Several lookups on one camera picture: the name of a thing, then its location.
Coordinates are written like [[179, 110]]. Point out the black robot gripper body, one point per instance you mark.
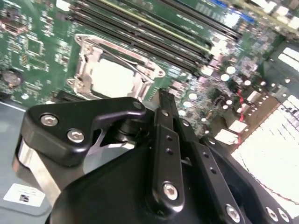
[[105, 198]]

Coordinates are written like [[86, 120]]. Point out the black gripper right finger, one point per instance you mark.
[[210, 161]]

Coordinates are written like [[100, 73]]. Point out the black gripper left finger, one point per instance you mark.
[[70, 116]]

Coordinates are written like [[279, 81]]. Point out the metal socket cover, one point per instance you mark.
[[85, 67]]

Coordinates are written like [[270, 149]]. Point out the square silver CPU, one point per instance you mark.
[[112, 77]]

